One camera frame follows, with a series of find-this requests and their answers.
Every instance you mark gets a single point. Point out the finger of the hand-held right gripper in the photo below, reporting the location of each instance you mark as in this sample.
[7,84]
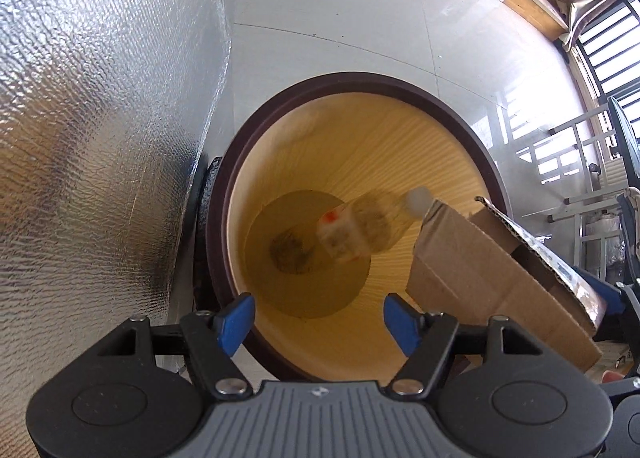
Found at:
[602,290]
[622,390]

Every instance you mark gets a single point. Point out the clear plastic bottle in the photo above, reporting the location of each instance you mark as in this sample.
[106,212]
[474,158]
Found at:
[370,228]

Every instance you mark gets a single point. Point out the wood-pattern bin with brown rim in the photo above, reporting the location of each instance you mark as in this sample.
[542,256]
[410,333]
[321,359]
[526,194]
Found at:
[350,148]

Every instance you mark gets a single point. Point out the dark chair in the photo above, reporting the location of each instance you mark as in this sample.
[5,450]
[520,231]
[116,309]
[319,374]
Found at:
[625,128]

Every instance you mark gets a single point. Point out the silver foil insulation sheet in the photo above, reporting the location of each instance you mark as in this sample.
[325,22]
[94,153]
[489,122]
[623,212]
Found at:
[100,138]

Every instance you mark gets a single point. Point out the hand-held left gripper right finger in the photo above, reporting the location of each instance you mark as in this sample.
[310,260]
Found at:
[401,325]

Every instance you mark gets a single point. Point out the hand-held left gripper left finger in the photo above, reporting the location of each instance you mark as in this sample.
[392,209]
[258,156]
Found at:
[236,325]

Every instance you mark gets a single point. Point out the white metal rack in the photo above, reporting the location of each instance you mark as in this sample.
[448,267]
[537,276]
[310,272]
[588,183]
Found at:
[585,178]

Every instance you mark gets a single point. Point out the brown cardboard box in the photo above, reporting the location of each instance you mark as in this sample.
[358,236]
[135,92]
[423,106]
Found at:
[465,278]

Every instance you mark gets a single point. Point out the black window grille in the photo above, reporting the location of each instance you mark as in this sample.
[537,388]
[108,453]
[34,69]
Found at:
[607,53]

